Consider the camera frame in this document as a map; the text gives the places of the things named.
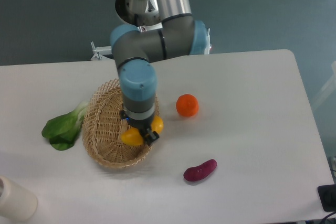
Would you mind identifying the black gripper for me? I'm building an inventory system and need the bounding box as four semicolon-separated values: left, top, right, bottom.
120;110;160;146

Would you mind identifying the yellow mango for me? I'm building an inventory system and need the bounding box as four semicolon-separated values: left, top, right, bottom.
120;115;164;146

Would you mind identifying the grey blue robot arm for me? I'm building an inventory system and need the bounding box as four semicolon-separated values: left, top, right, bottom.
110;0;211;145

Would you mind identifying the woven wicker basket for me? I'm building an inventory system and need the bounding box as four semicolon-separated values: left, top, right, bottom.
82;79;152;169

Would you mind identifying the orange tangerine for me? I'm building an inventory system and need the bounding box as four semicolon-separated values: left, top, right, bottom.
175;94;199;117

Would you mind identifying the purple sweet potato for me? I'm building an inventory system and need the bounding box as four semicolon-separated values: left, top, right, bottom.
183;159;217;182

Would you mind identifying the green bok choy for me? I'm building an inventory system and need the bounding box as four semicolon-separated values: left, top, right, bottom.
41;101;89;151

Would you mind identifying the cream cylindrical bottle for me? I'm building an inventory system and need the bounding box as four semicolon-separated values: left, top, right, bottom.
1;176;38;222

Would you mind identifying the black device at edge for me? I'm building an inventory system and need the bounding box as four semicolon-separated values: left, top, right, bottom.
317;184;335;212

